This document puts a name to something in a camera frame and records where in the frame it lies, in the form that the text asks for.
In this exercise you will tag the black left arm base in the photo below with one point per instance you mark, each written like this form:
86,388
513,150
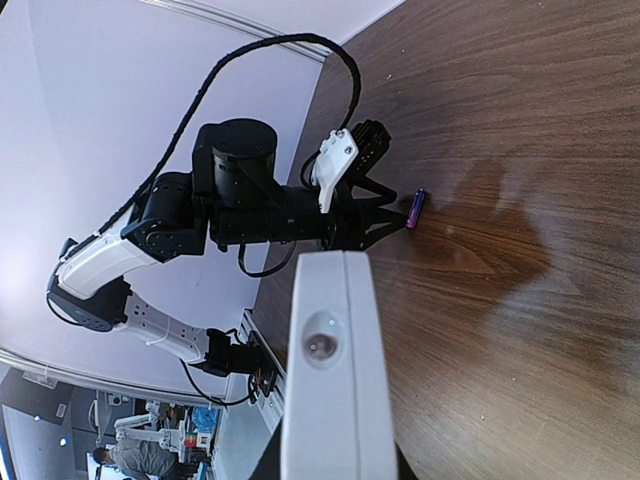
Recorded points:
224,357

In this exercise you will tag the left aluminium frame post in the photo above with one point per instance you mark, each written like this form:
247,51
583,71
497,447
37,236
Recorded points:
222,18

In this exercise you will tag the white remote control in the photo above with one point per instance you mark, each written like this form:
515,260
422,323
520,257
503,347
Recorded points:
337,421

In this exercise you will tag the purple battery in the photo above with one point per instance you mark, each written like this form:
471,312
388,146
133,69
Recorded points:
416,207

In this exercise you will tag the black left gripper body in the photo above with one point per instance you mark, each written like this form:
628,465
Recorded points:
345,224

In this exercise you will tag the front aluminium rail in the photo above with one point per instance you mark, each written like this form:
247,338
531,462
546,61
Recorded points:
271,398

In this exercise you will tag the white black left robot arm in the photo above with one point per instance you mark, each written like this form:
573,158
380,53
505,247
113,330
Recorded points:
230,198

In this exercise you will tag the person in grey shirt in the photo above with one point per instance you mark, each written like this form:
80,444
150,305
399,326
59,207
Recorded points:
138,459

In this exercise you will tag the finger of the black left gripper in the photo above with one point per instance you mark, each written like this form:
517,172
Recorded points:
373,225
382,195

